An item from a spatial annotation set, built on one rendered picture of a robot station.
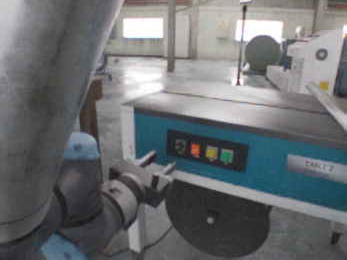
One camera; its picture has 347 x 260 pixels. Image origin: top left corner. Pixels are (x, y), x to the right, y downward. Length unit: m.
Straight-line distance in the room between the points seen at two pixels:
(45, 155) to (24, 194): 0.04
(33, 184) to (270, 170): 0.60
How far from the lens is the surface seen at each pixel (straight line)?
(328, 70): 2.84
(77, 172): 0.33
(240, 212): 1.00
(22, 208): 0.21
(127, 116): 0.81
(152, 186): 0.52
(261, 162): 0.69
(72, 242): 0.40
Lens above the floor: 0.94
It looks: 19 degrees down
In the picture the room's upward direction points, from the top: 1 degrees clockwise
